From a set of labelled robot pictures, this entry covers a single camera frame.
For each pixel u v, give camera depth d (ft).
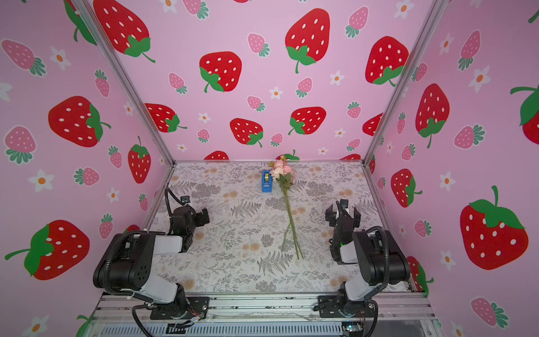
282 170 3.51
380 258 1.41
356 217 2.77
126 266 1.50
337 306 2.40
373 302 2.09
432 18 2.32
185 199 2.72
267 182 3.53
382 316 2.39
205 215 2.95
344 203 2.55
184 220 2.44
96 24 2.34
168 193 2.44
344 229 2.29
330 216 2.73
